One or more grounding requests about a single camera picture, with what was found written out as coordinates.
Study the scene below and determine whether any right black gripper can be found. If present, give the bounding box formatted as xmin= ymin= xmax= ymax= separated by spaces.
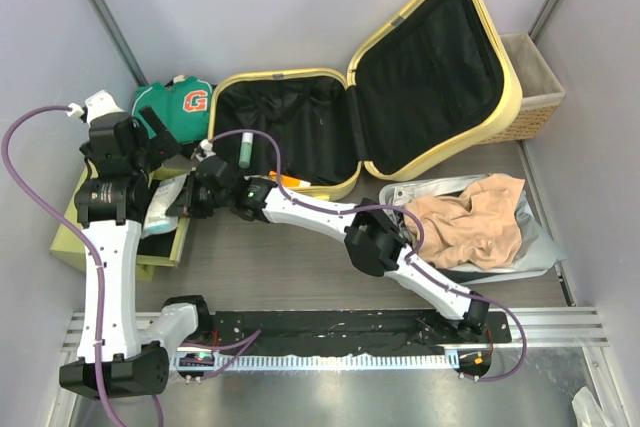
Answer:
xmin=167 ymin=174 xmax=232 ymax=222

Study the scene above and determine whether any white tissue pack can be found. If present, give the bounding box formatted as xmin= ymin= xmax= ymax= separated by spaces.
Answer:
xmin=141 ymin=174 xmax=187 ymax=239

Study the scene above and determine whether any yellow-green drawer box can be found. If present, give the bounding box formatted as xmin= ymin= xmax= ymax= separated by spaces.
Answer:
xmin=50 ymin=166 xmax=190 ymax=282

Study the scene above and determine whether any yellow hard-shell suitcase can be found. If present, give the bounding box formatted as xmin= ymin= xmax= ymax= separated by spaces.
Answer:
xmin=208 ymin=0 xmax=523 ymax=199

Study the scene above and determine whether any beige sock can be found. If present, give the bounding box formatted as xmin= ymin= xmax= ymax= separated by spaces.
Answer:
xmin=405 ymin=174 xmax=525 ymax=270

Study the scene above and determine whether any white plastic mesh basket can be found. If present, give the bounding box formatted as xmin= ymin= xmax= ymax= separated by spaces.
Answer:
xmin=378 ymin=175 xmax=561 ymax=286

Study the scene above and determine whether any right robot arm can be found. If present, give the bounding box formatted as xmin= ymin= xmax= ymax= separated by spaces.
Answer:
xmin=166 ymin=156 xmax=489 ymax=342

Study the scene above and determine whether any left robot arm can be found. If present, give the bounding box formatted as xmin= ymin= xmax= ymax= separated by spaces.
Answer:
xmin=59 ymin=105 xmax=213 ymax=399

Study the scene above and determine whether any green jersey with G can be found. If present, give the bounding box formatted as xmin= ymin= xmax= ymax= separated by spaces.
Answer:
xmin=132 ymin=76 xmax=214 ymax=144

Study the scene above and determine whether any green white tube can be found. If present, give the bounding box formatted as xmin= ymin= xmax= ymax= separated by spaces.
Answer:
xmin=238 ymin=132 xmax=254 ymax=169

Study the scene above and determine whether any orange tube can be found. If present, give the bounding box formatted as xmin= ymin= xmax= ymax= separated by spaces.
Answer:
xmin=268 ymin=171 xmax=311 ymax=189

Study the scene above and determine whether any wicker basket with liner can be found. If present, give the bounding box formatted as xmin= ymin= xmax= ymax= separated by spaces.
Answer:
xmin=484 ymin=33 xmax=566 ymax=144

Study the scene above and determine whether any white crumpled plastic bag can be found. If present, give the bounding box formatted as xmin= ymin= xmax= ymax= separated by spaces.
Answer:
xmin=571 ymin=387 xmax=613 ymax=427

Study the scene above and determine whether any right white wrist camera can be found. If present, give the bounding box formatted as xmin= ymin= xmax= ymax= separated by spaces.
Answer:
xmin=191 ymin=139 xmax=215 ymax=162

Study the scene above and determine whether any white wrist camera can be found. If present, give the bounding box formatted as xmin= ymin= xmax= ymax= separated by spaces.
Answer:
xmin=67 ymin=90 xmax=124 ymax=124
xmin=191 ymin=139 xmax=215 ymax=162

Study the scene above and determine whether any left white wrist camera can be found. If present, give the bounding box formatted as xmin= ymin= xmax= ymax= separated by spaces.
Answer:
xmin=67 ymin=90 xmax=124 ymax=124

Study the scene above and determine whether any white slotted cable duct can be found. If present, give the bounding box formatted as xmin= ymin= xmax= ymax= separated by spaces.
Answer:
xmin=173 ymin=352 xmax=459 ymax=376

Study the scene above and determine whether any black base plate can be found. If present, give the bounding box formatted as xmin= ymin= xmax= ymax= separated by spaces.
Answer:
xmin=195 ymin=309 xmax=512 ymax=357

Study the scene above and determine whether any aluminium rail frame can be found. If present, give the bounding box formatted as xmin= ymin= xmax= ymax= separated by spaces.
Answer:
xmin=47 ymin=266 xmax=614 ymax=427

